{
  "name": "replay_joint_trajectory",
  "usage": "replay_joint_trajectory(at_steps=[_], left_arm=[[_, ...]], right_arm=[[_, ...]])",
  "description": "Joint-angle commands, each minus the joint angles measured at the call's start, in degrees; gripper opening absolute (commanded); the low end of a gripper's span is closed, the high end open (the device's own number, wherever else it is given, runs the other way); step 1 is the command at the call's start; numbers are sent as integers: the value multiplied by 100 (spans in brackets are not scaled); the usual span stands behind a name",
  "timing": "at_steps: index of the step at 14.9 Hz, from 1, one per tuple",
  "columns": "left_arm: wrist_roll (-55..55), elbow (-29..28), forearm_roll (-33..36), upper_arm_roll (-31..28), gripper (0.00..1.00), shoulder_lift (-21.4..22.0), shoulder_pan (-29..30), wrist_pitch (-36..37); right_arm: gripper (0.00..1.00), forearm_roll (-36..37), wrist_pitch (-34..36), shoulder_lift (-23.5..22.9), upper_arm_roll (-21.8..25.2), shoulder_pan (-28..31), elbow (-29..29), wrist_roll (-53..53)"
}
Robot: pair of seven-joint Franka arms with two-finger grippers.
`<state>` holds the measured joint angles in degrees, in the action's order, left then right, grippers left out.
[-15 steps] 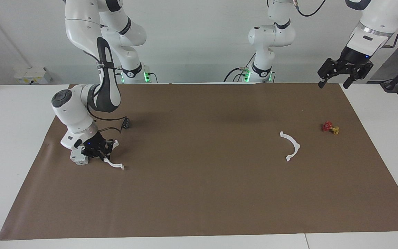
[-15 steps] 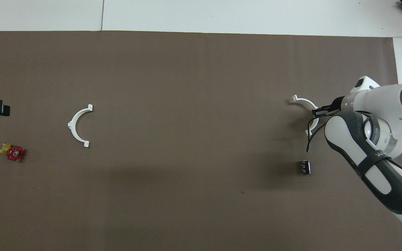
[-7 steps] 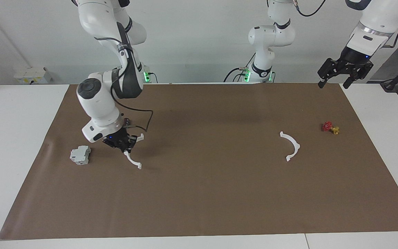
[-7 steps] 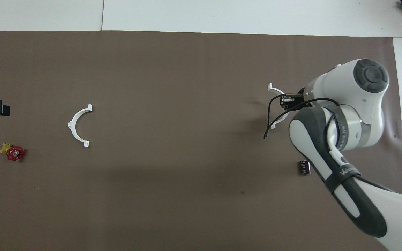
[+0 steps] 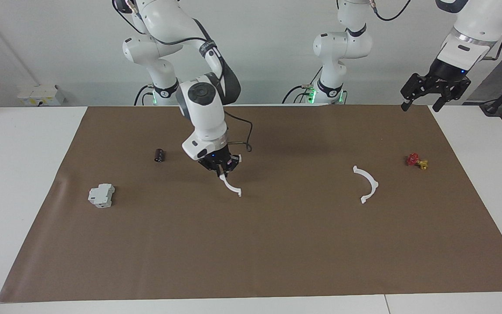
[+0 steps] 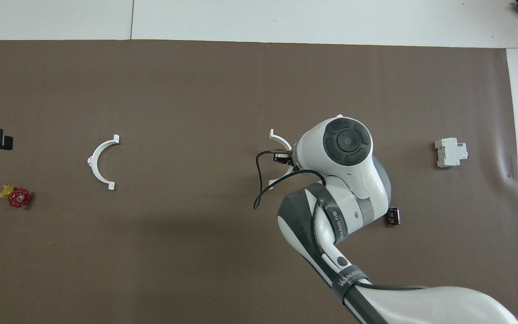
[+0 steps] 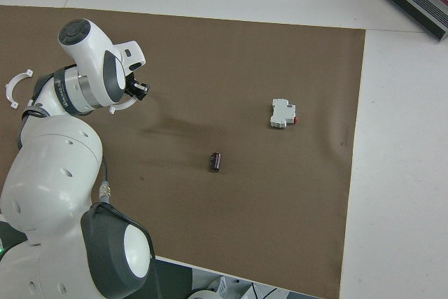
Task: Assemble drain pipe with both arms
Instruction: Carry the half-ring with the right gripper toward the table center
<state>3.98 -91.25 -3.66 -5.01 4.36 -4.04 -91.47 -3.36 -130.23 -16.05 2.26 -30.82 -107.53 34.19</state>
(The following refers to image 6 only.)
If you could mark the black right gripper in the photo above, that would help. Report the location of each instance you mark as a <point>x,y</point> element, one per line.
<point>282,157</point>

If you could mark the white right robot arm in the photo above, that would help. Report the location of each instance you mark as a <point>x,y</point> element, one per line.
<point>349,180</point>

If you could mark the red and yellow valve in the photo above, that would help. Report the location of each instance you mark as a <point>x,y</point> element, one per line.
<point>19,198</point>

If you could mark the brown paper table mat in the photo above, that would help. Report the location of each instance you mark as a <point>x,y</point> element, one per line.
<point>196,90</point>

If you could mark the black cylindrical capacitor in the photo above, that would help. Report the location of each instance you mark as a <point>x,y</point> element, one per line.
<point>395,217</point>

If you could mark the white circuit breaker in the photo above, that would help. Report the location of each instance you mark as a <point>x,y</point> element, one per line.
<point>450,153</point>

